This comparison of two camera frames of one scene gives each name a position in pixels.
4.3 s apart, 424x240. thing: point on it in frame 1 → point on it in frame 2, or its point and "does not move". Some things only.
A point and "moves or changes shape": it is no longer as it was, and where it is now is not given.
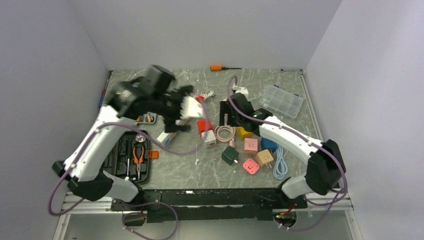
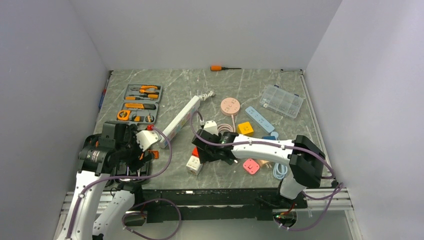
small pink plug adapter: (251, 166) does not move
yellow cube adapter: (242, 134) does not move
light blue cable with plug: (280, 168) does not move
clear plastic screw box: (281, 101) does not move
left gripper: (170, 125) → (134, 161)
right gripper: (225, 108) → (204, 156)
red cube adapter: (201, 125) moves or changes shape
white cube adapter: (210, 139) moves or changes shape
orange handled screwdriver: (220, 68) does not move
